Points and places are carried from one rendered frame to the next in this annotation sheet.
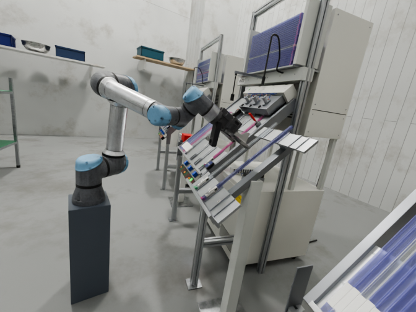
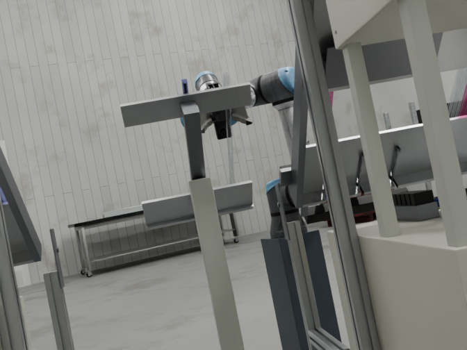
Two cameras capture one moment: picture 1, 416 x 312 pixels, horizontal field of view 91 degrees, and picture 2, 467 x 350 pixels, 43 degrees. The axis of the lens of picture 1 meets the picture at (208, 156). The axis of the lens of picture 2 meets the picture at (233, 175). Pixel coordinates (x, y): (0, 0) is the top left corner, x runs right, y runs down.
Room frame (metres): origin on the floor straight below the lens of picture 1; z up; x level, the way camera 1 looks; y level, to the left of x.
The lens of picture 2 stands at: (1.34, -1.78, 0.76)
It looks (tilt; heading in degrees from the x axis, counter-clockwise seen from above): 2 degrees up; 103
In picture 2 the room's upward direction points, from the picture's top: 11 degrees counter-clockwise
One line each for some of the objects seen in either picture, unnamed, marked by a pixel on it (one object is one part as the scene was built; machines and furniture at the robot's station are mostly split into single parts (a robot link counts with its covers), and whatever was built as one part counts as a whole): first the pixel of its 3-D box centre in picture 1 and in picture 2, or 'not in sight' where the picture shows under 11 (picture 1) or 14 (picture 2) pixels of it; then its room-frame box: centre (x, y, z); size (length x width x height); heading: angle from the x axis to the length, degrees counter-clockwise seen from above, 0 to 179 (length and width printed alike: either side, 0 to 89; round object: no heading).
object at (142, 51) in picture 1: (150, 54); not in sight; (5.13, 1.66, 2.05); 0.53 x 0.40 x 0.21; 125
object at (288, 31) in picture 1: (276, 50); not in sight; (1.53, -0.36, 1.52); 0.51 x 0.13 x 0.27; 21
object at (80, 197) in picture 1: (88, 190); (286, 222); (0.96, 0.58, 0.60); 0.15 x 0.15 x 0.10
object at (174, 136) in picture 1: (169, 132); not in sight; (5.05, 1.04, 0.31); 0.52 x 0.51 x 0.63; 35
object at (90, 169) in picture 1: (90, 168); (282, 194); (0.96, 0.58, 0.72); 0.13 x 0.12 x 0.14; 156
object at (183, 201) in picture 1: (184, 169); not in sight; (2.14, 0.24, 0.39); 0.24 x 0.24 x 0.78; 21
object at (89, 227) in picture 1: (89, 244); (302, 301); (0.96, 0.58, 0.28); 0.18 x 0.18 x 0.55; 35
